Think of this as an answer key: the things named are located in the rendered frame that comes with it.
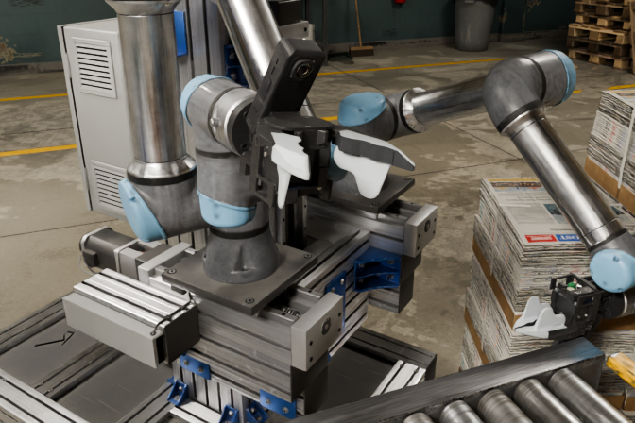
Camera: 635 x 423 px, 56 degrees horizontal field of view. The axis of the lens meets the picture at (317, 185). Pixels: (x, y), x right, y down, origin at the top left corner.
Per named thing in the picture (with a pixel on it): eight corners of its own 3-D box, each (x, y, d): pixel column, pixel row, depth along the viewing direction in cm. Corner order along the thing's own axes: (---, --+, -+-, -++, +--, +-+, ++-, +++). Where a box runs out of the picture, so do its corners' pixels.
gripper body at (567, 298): (546, 278, 109) (597, 265, 113) (540, 316, 113) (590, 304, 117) (577, 299, 103) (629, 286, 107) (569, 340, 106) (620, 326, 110)
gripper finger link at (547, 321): (518, 307, 104) (560, 296, 107) (514, 335, 106) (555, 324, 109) (530, 317, 101) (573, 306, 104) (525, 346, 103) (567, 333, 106)
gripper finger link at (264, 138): (307, 165, 53) (300, 141, 61) (309, 146, 52) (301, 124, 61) (254, 161, 52) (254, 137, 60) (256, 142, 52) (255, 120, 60)
